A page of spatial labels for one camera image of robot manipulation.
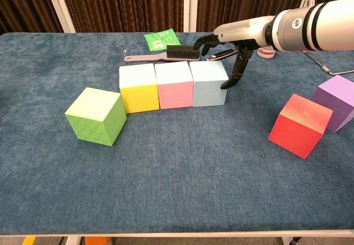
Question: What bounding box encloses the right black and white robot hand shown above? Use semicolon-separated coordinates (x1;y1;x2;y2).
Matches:
192;15;274;90

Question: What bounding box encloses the light blue foam cube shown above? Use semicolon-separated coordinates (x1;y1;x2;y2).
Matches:
189;60;230;108

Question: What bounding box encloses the yellow foam cube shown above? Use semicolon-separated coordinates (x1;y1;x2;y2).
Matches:
118;63;160;114

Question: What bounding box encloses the green foam cube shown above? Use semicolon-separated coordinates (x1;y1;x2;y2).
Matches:
64;87;128;147

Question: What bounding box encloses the pink foam cube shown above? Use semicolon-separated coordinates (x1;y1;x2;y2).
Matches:
154;61;194;110

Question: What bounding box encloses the red foam cube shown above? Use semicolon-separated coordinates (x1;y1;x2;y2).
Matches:
268;93;334;160

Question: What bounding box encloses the purple foam cube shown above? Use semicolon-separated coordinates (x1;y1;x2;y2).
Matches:
311;75;354;133

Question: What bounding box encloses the small white jar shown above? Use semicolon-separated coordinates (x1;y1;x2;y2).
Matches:
257;48;276;59

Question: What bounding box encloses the grey brush with black bristles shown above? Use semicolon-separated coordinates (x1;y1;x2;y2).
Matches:
123;45;201;63

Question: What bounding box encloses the green foil sachet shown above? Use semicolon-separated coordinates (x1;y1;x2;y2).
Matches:
143;28;182;53

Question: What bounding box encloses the blue fabric table cover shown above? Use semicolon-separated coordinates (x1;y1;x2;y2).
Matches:
0;32;354;234

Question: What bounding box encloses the orange object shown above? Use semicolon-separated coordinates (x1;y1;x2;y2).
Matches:
85;236;110;245

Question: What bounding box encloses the steel ladle with black handle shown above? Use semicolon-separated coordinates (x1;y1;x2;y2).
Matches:
206;48;239;62

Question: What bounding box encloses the bent metal wire frame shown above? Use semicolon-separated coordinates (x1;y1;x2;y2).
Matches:
303;50;354;76

